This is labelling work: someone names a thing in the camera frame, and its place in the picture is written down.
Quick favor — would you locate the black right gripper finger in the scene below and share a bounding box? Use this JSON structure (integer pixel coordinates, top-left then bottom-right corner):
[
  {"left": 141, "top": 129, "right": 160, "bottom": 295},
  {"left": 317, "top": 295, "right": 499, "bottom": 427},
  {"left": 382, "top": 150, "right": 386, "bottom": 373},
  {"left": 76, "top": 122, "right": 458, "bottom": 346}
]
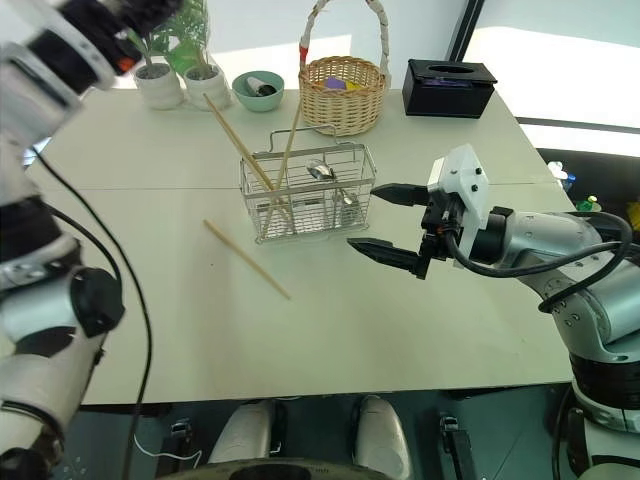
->
[
  {"left": 346, "top": 237, "right": 421, "bottom": 277},
  {"left": 370, "top": 183, "right": 430, "bottom": 208}
]

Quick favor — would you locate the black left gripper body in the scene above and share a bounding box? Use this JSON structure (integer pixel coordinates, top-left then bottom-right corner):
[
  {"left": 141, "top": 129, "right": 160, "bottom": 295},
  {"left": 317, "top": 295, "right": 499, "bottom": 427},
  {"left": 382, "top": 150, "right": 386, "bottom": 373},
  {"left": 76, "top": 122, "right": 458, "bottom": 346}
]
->
[{"left": 64, "top": 0, "right": 151, "bottom": 76}]

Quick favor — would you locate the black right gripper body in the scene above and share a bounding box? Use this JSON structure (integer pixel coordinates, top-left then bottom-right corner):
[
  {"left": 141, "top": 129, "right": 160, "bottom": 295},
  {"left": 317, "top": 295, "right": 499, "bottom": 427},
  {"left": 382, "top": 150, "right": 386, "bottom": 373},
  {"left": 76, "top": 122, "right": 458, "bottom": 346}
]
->
[{"left": 413, "top": 185, "right": 469, "bottom": 280}]

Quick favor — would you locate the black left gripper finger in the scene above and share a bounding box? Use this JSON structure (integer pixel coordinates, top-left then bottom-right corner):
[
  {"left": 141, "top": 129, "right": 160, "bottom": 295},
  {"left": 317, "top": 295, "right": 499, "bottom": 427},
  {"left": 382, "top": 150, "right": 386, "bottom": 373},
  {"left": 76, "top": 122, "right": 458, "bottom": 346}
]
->
[{"left": 127, "top": 0, "right": 184, "bottom": 37}]

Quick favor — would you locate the metal spoon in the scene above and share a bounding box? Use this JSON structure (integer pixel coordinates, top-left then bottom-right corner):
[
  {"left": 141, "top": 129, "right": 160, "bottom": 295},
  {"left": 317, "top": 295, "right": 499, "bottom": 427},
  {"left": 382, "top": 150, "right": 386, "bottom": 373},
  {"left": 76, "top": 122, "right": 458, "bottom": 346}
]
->
[{"left": 305, "top": 160, "right": 359, "bottom": 224}]

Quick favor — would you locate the green artificial plant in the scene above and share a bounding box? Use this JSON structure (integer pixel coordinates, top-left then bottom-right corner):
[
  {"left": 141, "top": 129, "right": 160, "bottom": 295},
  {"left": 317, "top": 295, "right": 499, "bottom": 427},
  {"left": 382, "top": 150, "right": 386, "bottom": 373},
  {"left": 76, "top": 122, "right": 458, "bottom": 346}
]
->
[
  {"left": 122, "top": 19, "right": 174, "bottom": 74},
  {"left": 149, "top": 0, "right": 212, "bottom": 74}
]

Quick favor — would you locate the white plant pot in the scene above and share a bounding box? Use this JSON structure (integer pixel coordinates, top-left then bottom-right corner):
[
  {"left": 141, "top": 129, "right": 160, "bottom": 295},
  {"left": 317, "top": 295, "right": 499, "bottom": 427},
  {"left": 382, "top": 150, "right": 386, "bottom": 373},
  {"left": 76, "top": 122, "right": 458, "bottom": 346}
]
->
[
  {"left": 133, "top": 62, "right": 186, "bottom": 112},
  {"left": 183, "top": 64, "right": 234, "bottom": 113}
]

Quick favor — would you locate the black tissue box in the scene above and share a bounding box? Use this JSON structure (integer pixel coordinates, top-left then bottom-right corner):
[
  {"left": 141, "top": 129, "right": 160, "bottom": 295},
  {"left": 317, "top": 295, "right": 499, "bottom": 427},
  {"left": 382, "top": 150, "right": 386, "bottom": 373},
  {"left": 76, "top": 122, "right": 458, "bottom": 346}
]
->
[{"left": 402, "top": 58, "right": 499, "bottom": 120}]

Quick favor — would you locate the wooden chopstick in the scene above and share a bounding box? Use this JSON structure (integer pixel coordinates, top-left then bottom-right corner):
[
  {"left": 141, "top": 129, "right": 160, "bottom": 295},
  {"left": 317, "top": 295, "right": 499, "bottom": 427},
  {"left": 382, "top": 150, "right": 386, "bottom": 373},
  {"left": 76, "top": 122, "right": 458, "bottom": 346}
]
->
[
  {"left": 202, "top": 218, "right": 293, "bottom": 302},
  {"left": 202, "top": 92, "right": 292, "bottom": 224},
  {"left": 261, "top": 98, "right": 304, "bottom": 237}
]

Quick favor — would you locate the grey object in bowl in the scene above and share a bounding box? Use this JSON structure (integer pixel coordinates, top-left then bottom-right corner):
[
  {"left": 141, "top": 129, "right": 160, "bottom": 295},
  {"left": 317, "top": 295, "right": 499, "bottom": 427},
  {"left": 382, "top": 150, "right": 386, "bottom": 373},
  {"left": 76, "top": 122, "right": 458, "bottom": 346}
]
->
[{"left": 246, "top": 75, "right": 279, "bottom": 98}]

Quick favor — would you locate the small clear bottle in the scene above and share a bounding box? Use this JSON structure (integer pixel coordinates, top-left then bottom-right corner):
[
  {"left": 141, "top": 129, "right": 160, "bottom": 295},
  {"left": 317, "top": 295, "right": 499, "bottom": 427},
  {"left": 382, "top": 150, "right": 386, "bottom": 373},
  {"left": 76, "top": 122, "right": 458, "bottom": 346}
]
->
[{"left": 546, "top": 159, "right": 577, "bottom": 192}]

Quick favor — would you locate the pale green bowl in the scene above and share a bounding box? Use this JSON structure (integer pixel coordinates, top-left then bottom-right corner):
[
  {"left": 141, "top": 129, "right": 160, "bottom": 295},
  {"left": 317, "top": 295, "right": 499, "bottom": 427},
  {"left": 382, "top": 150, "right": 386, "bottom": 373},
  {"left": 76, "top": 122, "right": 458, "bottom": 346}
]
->
[{"left": 231, "top": 70, "right": 287, "bottom": 113}]

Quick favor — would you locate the white rounded robot foot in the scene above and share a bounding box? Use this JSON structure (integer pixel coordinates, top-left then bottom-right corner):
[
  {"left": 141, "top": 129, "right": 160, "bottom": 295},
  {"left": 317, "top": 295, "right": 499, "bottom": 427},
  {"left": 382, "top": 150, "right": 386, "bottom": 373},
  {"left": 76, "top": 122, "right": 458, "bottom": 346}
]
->
[
  {"left": 206, "top": 399, "right": 275, "bottom": 466},
  {"left": 353, "top": 394, "right": 412, "bottom": 480}
]

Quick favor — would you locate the dark rounded shape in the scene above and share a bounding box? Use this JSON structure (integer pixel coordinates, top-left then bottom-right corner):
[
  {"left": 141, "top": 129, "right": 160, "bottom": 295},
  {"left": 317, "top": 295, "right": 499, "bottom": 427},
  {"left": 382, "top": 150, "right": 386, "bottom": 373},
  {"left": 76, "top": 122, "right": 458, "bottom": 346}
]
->
[{"left": 162, "top": 457, "right": 384, "bottom": 480}]

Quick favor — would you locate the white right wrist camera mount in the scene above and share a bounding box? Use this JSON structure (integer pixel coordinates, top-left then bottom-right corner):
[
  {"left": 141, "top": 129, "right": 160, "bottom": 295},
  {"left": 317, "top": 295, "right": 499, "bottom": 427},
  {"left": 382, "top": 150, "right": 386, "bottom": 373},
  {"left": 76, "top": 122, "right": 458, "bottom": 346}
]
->
[{"left": 428, "top": 143, "right": 491, "bottom": 271}]

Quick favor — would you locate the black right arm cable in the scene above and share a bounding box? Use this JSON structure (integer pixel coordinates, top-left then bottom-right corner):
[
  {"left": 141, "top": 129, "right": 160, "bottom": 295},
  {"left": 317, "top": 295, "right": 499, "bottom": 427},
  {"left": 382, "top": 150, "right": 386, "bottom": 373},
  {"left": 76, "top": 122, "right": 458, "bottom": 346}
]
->
[{"left": 443, "top": 212, "right": 634, "bottom": 312}]

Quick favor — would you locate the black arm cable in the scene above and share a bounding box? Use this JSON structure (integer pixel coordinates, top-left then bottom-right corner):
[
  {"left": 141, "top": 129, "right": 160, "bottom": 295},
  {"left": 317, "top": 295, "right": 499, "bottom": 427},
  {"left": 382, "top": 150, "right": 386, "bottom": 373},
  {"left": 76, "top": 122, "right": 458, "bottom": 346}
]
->
[
  {"left": 22, "top": 147, "right": 154, "bottom": 480},
  {"left": 443, "top": 212, "right": 634, "bottom": 312}
]

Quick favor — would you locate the metal wire basket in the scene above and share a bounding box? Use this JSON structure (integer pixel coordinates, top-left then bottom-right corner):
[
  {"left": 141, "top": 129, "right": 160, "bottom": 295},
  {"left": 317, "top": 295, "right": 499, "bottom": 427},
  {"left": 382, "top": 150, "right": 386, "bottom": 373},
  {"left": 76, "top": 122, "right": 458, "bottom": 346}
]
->
[{"left": 239, "top": 124, "right": 378, "bottom": 246}]

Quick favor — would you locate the wicker basket with handle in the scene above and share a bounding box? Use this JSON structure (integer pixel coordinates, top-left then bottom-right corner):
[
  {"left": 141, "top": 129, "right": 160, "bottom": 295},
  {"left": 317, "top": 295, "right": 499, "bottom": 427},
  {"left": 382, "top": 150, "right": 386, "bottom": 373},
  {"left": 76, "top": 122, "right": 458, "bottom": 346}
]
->
[{"left": 297, "top": 0, "right": 392, "bottom": 138}]

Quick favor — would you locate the black table bracket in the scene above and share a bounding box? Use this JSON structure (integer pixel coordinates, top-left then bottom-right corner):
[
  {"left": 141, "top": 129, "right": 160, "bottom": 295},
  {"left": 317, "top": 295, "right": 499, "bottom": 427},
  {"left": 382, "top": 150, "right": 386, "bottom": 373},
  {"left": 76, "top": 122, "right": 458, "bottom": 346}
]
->
[
  {"left": 438, "top": 413, "right": 477, "bottom": 480},
  {"left": 168, "top": 418, "right": 195, "bottom": 454}
]

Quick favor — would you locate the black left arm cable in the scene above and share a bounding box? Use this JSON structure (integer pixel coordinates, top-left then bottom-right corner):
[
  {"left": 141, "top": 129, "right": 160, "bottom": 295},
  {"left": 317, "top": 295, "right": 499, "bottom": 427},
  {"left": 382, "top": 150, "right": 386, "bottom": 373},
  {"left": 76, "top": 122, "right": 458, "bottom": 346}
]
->
[{"left": 22, "top": 147, "right": 154, "bottom": 480}]

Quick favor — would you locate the thin white cable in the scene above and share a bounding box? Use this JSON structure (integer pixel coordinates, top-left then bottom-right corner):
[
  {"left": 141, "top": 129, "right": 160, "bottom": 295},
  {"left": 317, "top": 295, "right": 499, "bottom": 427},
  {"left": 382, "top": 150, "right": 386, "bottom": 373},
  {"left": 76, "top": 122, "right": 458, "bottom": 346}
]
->
[{"left": 131, "top": 433, "right": 204, "bottom": 462}]

